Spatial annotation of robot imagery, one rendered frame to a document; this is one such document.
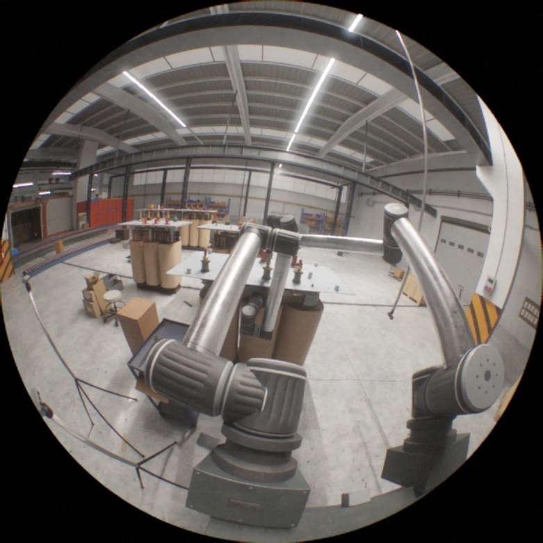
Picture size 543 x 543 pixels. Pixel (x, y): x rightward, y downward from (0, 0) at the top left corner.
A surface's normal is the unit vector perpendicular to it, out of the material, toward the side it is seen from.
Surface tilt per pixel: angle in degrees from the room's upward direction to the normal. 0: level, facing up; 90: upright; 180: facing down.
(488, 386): 38
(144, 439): 0
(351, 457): 0
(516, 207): 90
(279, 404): 33
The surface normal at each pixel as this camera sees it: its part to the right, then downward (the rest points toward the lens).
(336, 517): 0.15, -0.93
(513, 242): -0.99, -0.11
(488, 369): -0.35, -0.66
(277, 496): 0.05, -0.65
